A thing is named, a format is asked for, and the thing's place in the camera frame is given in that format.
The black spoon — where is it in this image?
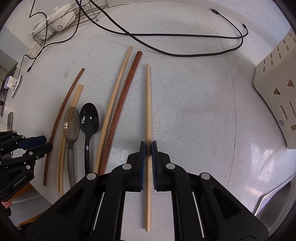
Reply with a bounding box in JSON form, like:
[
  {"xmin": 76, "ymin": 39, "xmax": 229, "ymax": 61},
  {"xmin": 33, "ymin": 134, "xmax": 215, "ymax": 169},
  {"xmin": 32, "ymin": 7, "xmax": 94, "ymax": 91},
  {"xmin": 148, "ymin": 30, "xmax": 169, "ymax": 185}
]
[{"xmin": 79, "ymin": 102, "xmax": 99, "ymax": 175}]

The white ceramic pot near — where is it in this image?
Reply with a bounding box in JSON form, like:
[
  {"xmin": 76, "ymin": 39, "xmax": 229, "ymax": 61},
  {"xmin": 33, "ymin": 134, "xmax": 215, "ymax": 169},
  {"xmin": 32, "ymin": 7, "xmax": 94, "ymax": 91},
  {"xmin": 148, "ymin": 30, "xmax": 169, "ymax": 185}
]
[{"xmin": 31, "ymin": 19, "xmax": 52, "ymax": 40}]

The wire dish rack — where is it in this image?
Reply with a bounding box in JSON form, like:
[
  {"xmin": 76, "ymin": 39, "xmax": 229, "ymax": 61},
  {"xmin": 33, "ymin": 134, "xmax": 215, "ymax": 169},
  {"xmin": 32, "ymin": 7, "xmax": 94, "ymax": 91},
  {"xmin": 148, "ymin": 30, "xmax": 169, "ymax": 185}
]
[{"xmin": 31, "ymin": 0, "xmax": 110, "ymax": 46}]

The person left hand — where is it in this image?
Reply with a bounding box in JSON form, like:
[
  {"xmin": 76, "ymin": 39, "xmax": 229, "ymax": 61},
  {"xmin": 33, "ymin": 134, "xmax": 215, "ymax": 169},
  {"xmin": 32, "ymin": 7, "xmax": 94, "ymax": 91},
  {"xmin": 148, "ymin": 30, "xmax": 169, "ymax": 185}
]
[{"xmin": 1, "ymin": 199, "xmax": 12, "ymax": 209}]

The stainless steel double sink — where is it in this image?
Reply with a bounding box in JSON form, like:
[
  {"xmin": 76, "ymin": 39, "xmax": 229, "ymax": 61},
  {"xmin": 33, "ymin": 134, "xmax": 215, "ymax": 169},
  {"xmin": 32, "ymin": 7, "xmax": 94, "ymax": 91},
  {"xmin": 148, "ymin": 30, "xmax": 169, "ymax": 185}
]
[{"xmin": 253, "ymin": 174, "xmax": 295, "ymax": 235}]

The white ceramic pot far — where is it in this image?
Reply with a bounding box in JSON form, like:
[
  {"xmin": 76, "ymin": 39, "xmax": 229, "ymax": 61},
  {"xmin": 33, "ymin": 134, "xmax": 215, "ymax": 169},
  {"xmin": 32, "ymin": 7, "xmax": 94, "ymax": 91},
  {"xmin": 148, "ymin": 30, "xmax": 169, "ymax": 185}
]
[{"xmin": 46, "ymin": 3, "xmax": 76, "ymax": 32}]

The light bamboo chopstick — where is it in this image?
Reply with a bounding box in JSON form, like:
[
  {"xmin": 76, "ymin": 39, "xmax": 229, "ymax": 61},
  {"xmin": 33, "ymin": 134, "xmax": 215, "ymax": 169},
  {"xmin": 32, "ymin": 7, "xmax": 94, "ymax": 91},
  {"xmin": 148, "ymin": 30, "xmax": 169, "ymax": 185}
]
[
  {"xmin": 94, "ymin": 46, "xmax": 133, "ymax": 174},
  {"xmin": 145, "ymin": 64, "xmax": 152, "ymax": 232}
]

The reddish brown chopstick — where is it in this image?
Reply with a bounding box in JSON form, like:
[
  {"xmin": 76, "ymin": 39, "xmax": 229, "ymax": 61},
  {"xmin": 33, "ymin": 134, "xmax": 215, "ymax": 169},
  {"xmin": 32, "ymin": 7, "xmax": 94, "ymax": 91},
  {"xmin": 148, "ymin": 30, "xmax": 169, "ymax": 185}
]
[{"xmin": 43, "ymin": 67, "xmax": 85, "ymax": 187}]

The white ceramic pot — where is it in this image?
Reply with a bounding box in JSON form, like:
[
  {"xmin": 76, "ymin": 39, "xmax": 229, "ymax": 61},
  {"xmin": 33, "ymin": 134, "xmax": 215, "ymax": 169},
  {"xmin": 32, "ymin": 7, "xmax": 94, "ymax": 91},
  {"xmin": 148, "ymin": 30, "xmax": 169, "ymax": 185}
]
[
  {"xmin": 31, "ymin": 19, "xmax": 52, "ymax": 40},
  {"xmin": 46, "ymin": 3, "xmax": 76, "ymax": 32}
]

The cream utensil holder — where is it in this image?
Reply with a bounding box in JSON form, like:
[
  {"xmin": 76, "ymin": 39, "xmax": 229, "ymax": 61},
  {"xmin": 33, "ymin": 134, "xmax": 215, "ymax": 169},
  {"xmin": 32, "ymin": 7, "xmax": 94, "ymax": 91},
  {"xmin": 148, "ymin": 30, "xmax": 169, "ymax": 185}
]
[{"xmin": 253, "ymin": 29, "xmax": 296, "ymax": 150}]

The pale bamboo chopstick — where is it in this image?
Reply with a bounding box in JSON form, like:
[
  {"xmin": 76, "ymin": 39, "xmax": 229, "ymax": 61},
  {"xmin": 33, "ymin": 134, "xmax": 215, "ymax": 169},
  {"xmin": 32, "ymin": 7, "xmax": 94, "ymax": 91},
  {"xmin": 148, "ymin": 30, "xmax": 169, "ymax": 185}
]
[{"xmin": 57, "ymin": 84, "xmax": 84, "ymax": 196}]

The dark red wooden chopstick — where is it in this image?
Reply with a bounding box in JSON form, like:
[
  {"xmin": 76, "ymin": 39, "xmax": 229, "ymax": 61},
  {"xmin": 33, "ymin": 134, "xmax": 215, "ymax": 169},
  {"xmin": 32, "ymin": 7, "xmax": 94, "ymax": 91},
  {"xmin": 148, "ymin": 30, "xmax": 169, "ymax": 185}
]
[{"xmin": 95, "ymin": 48, "xmax": 142, "ymax": 175}]

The grey translucent spoon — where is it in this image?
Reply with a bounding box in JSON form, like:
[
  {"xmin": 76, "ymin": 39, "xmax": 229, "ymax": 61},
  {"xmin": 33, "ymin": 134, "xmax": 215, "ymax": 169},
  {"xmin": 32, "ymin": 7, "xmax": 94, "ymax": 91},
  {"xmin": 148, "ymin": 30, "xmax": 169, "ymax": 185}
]
[{"xmin": 63, "ymin": 106, "xmax": 80, "ymax": 188}]

